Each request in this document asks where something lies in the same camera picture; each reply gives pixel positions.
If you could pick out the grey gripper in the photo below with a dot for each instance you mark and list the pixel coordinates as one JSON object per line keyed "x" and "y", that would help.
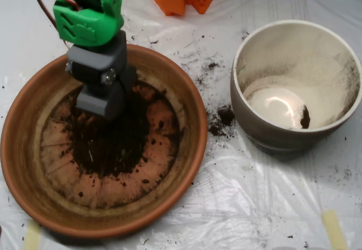
{"x": 97, "y": 60}

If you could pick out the dark soil pile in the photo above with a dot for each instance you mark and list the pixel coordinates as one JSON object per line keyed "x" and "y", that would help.
{"x": 113, "y": 148}

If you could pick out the dark soil heap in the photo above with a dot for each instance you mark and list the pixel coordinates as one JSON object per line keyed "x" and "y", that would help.
{"x": 305, "y": 118}

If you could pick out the terracotta clay saucer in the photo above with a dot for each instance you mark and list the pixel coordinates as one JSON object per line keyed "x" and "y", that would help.
{"x": 25, "y": 148}

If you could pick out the spilled soil patch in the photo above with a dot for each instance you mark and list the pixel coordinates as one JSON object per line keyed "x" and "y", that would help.
{"x": 224, "y": 115}

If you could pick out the white ceramic plant pot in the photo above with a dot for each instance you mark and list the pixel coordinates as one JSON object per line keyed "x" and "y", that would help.
{"x": 297, "y": 57}

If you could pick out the beige masking tape strip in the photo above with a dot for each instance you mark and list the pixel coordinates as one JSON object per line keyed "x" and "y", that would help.
{"x": 335, "y": 230}
{"x": 32, "y": 236}

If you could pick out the clear plastic cover sheet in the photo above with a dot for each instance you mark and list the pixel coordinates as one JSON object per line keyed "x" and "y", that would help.
{"x": 254, "y": 190}

